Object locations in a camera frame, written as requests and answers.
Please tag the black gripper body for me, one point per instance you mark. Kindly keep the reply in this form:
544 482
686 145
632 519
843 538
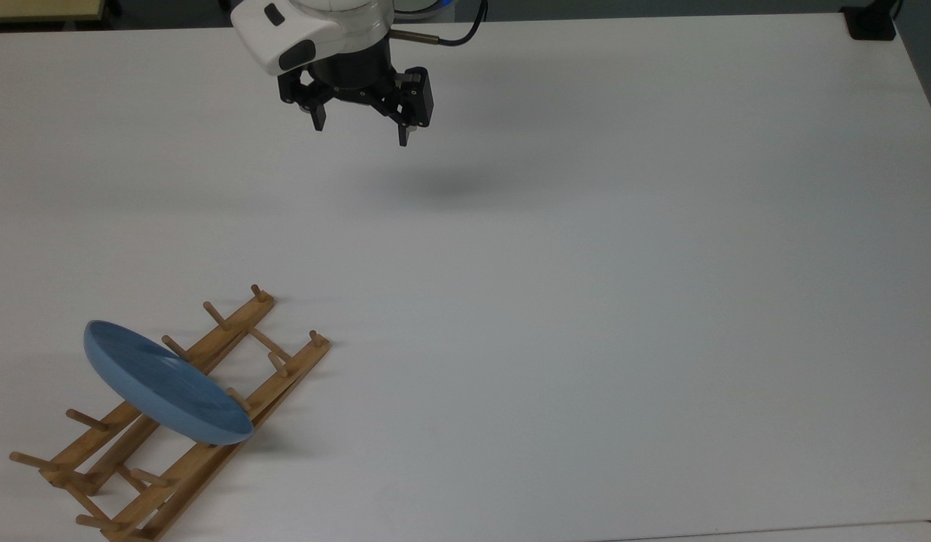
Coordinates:
352 71

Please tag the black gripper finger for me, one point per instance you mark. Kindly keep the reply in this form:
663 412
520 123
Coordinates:
405 132
319 117

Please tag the blue round plate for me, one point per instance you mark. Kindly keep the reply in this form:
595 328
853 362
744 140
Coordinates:
164 384

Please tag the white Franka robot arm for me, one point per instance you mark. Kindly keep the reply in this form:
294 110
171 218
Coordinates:
314 30

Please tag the wooden plate rack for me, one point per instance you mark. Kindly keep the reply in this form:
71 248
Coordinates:
292 373

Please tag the tan wooden desk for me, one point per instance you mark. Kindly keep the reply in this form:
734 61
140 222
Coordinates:
36 7

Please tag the black camera stand with clamp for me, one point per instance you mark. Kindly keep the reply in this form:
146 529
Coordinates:
871 26

